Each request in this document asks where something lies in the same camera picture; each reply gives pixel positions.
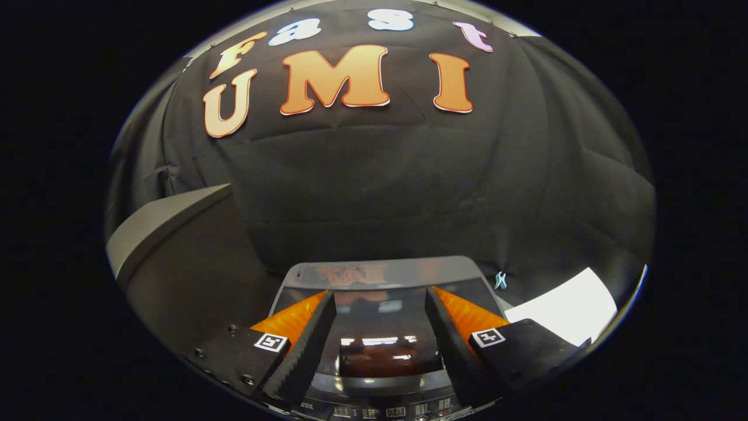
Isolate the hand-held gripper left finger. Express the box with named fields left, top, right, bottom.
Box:
left=187, top=291, right=338, bottom=408

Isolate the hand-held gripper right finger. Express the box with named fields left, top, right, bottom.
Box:
left=425, top=285, right=592, bottom=408

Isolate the dark washing machine lid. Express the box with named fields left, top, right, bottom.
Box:
left=270, top=256, right=510, bottom=378

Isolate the grey washing machine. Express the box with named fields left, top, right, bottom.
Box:
left=266, top=256, right=516, bottom=421

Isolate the white table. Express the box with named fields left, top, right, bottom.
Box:
left=504, top=267, right=618, bottom=347

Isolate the grey side stand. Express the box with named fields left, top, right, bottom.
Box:
left=106, top=183, right=282, bottom=364

